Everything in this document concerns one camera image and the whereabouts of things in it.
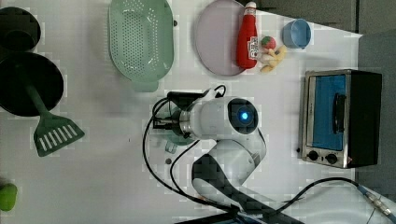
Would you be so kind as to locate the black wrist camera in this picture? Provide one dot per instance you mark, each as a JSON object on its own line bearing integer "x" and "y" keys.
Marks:
{"x": 183, "y": 98}

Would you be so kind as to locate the green toy pepper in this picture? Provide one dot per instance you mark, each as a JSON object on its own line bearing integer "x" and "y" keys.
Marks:
{"x": 8, "y": 194}

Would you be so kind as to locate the green slotted spatula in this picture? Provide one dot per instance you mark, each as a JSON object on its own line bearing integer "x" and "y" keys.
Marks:
{"x": 52, "y": 132}

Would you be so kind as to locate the red ketchup bottle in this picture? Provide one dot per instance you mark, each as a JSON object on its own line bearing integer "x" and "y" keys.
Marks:
{"x": 247, "y": 42}

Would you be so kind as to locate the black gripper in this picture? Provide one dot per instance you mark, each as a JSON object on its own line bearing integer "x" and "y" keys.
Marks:
{"x": 170, "y": 123}

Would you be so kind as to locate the green perforated colander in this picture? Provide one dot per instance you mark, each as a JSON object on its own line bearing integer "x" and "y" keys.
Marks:
{"x": 140, "y": 39}

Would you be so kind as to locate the lilac plate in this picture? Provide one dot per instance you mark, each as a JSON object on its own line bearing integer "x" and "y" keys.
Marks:
{"x": 215, "y": 36}

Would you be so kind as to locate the green mug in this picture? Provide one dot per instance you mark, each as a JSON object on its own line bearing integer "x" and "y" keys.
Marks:
{"x": 173, "y": 134}

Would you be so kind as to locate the black frying pan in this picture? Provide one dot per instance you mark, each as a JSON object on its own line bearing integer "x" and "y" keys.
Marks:
{"x": 20, "y": 69}

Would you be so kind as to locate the yellow toy banana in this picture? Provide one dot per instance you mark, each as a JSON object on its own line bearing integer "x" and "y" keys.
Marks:
{"x": 272, "y": 59}

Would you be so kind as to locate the blue metal table frame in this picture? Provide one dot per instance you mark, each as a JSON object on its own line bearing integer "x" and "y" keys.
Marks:
{"x": 217, "y": 219}

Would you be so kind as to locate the silver toaster oven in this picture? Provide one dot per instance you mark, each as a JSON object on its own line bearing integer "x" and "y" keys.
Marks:
{"x": 341, "y": 118}

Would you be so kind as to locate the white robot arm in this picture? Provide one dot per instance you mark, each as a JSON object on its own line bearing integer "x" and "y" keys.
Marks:
{"x": 219, "y": 175}

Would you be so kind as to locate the blue cup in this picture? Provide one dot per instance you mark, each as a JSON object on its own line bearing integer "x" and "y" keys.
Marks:
{"x": 296, "y": 34}

